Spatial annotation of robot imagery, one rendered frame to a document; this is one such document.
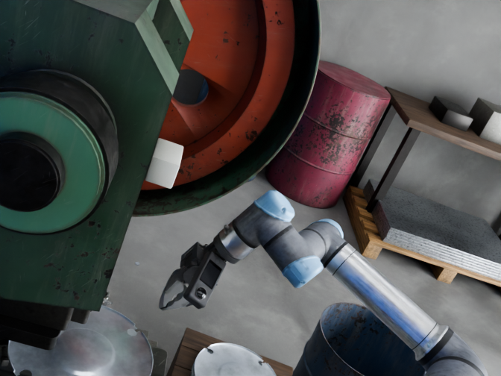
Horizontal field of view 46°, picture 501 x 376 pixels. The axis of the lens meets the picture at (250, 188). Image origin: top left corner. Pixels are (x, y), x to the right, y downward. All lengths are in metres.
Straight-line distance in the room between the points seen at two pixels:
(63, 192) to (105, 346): 0.64
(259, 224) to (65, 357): 0.46
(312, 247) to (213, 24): 0.52
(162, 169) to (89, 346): 0.57
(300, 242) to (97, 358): 0.47
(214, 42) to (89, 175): 0.69
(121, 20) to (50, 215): 0.25
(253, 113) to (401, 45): 3.23
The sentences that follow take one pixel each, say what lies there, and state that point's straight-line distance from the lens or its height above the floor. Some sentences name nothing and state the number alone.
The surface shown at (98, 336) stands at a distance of 1.31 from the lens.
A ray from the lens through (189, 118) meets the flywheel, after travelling 1.37.
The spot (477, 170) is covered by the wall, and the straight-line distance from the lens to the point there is 5.04.
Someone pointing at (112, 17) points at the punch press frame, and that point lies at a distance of 0.75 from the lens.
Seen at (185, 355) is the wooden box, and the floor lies 0.35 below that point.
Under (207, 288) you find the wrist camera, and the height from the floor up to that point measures 0.99.
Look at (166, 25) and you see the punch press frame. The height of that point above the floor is 1.44.
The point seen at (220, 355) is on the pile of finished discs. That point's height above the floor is 0.39.
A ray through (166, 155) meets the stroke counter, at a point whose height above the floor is 1.33.
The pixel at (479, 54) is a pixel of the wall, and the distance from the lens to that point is 4.69.
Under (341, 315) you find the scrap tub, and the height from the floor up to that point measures 0.42.
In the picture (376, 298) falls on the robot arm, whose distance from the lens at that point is 1.25.
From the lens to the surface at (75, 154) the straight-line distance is 0.68.
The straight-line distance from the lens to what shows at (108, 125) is 0.72.
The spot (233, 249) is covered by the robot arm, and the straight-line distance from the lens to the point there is 1.19.
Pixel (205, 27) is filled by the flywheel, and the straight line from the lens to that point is 1.31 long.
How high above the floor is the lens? 1.68
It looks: 25 degrees down
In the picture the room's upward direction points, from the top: 23 degrees clockwise
